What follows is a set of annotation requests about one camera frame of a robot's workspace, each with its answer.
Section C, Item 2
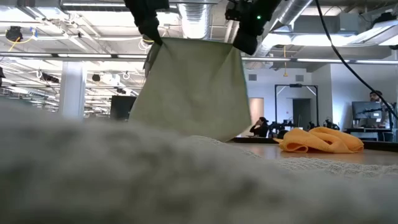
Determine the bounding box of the green microfiber towel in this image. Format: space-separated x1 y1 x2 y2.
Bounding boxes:
128 37 252 143

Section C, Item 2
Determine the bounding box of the black monitor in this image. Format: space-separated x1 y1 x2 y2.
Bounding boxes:
109 95 137 121

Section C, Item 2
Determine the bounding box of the grey desk monitor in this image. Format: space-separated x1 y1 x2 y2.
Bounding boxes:
351 101 383 121

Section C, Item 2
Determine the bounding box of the silver spiral air duct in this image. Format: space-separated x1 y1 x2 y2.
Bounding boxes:
264 0 314 52

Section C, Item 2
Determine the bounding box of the black metal frame rig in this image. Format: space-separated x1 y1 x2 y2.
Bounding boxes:
274 83 319 131

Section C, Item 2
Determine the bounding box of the pale doorway panel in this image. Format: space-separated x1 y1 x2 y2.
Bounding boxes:
248 97 265 125

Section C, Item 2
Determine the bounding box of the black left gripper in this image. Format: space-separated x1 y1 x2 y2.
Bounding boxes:
124 0 170 47

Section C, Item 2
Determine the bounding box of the dark door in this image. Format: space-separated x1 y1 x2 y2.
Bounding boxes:
292 98 312 130

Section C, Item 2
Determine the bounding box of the large grey waffle towel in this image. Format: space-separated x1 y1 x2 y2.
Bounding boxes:
0 101 398 224

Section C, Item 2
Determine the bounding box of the person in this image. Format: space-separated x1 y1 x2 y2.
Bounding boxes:
249 116 270 138
369 90 392 128

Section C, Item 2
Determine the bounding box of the white ceiling light fixture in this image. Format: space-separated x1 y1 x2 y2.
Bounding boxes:
346 18 398 47

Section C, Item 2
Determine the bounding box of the black ceiling cable reel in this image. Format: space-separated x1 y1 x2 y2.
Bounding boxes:
5 26 24 42

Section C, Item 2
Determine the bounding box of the orange microfiber towel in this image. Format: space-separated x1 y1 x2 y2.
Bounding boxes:
273 126 364 154

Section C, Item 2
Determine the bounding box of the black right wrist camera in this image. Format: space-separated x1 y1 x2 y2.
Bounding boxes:
224 1 249 22

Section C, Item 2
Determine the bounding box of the long ceiling light bar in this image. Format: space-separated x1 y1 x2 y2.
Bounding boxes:
0 52 398 65

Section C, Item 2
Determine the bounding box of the black hanging cable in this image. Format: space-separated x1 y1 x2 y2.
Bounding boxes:
313 0 398 121

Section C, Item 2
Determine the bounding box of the dark office desk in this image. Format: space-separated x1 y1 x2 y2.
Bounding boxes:
345 126 397 142

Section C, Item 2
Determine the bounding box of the white building column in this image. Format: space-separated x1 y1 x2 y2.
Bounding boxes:
58 60 88 121

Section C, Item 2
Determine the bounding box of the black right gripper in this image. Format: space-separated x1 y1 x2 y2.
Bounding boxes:
232 0 280 56

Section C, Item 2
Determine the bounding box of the bright ceiling light panel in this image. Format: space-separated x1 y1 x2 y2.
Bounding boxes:
264 32 351 47

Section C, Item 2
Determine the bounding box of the ribbed silver air duct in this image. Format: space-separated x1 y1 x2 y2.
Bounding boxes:
177 2 213 40

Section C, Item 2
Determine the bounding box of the yellow hanging cord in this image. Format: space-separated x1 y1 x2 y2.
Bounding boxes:
282 45 289 78

